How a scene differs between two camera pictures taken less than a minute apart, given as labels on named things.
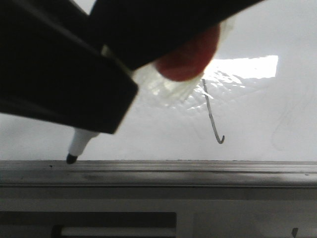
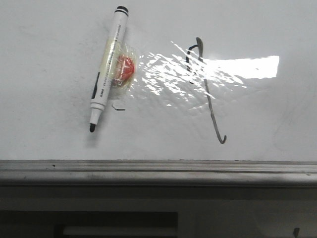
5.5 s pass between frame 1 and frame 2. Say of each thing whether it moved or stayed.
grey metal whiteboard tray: stayed
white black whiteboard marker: moved
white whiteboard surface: stayed
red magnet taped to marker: moved
